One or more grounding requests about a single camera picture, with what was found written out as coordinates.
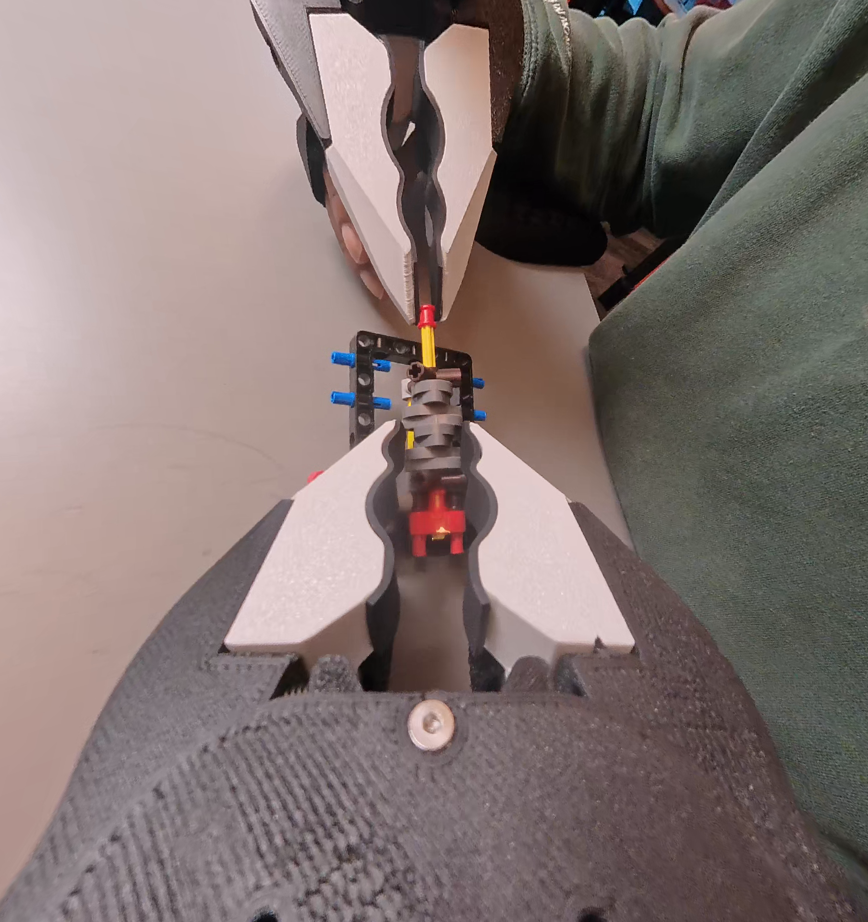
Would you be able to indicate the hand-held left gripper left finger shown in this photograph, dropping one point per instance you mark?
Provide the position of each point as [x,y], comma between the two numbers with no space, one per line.
[304,576]

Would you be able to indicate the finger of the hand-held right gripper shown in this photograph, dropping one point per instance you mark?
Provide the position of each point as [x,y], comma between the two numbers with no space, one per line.
[355,129]
[470,129]

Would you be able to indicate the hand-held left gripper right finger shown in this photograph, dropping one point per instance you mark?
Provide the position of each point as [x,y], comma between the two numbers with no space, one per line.
[549,576]

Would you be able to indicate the black lego frame assembly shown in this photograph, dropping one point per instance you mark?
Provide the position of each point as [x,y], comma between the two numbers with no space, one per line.
[434,418]

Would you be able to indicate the yellow lego axle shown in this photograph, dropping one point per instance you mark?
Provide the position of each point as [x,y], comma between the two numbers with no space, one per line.
[427,342]

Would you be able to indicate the person's right hand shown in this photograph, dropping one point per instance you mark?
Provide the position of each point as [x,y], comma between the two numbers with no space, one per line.
[351,241]

